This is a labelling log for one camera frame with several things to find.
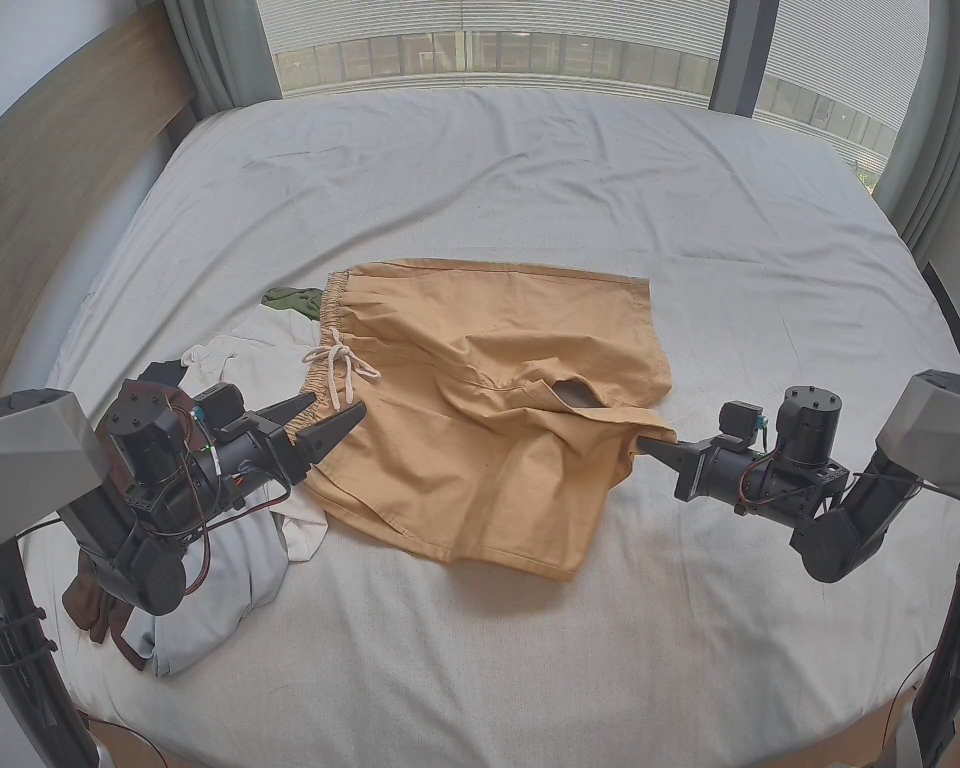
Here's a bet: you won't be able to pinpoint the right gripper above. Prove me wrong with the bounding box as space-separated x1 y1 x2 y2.
675 439 760 507

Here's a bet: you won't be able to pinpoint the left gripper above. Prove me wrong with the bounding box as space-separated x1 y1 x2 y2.
196 395 369 513

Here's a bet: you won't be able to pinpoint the tan shorts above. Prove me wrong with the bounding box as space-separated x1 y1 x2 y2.
285 258 680 586

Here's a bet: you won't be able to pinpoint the bed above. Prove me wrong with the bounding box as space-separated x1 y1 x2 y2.
0 3 960 759

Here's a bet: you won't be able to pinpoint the white garment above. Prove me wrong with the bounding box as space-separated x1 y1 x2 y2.
180 306 331 564

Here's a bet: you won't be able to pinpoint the green garment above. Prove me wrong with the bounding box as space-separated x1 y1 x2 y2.
260 285 325 325

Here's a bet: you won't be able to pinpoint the pale grey garment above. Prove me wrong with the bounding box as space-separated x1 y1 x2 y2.
120 510 294 678

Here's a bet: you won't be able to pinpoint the brown garment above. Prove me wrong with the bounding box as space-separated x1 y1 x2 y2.
61 378 196 672

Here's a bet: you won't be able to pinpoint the grey-green curtain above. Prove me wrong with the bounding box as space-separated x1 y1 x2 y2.
873 0 960 264
161 0 286 121

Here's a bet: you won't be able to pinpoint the window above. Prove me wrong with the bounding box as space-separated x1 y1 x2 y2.
255 0 927 162

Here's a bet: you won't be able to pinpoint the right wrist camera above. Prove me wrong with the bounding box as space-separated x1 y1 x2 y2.
718 401 768 455

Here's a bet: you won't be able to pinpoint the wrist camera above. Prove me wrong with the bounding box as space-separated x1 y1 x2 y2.
718 401 768 455
191 381 252 444

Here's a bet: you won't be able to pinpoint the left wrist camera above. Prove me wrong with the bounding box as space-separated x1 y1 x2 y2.
191 381 252 444

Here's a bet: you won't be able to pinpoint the black cable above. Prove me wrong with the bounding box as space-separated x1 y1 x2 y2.
885 648 939 759
88 718 162 768

